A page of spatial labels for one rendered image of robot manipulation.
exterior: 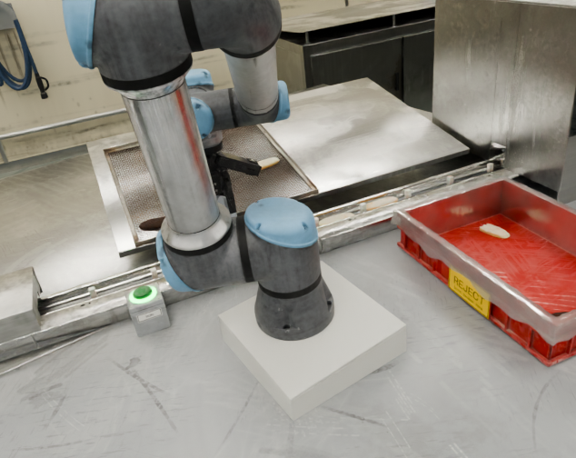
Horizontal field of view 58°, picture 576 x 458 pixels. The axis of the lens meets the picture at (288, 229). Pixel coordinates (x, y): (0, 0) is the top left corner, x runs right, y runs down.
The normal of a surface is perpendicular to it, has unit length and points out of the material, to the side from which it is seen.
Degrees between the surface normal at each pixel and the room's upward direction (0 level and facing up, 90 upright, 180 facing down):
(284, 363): 4
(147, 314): 90
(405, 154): 10
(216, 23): 116
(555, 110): 90
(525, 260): 0
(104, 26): 98
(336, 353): 4
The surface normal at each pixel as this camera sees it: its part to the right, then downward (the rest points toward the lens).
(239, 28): 0.60, 0.69
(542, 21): -0.91, 0.29
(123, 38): 0.11, 0.69
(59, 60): 0.40, 0.42
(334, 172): -0.04, -0.77
